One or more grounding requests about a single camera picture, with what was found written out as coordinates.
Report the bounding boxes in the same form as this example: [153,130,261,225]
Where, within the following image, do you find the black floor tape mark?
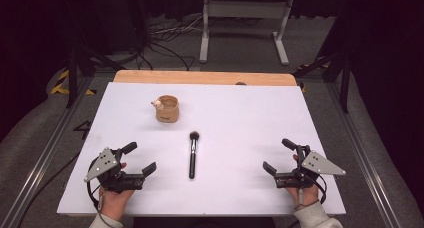
[73,119,93,141]

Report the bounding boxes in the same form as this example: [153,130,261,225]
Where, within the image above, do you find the round wooden brush holder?
[150,94,181,124]

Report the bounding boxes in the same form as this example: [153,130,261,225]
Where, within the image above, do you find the grey metal stand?
[198,0,295,67]

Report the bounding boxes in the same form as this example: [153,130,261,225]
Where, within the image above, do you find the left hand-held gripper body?
[83,147,148,194]

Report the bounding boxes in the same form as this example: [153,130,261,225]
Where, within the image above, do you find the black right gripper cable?
[313,175,328,206]

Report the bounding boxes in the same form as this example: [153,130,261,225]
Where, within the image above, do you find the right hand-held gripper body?
[274,144,347,190]

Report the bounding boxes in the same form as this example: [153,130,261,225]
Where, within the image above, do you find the aluminium floor rail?
[0,75,96,228]
[324,81,406,228]

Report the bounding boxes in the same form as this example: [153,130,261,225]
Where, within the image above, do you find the person's left hand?
[99,187,135,222]

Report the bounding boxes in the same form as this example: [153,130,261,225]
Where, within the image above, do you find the white table board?
[56,81,347,217]

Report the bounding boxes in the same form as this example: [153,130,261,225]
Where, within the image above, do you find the person's right hand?
[286,184,320,211]

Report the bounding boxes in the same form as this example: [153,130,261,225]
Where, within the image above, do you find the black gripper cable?
[313,175,328,206]
[15,150,103,228]

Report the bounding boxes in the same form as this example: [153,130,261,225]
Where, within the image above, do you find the bundle of floor cables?
[136,14,205,72]

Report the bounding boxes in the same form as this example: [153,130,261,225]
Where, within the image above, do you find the black tripod stand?
[64,42,128,110]
[293,49,352,114]

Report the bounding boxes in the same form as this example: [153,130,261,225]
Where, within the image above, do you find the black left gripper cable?
[15,150,103,228]

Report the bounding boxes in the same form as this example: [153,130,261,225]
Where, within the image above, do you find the yellow black floor tape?
[50,69,98,96]

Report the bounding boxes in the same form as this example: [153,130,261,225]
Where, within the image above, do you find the black makeup brush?
[188,130,201,180]

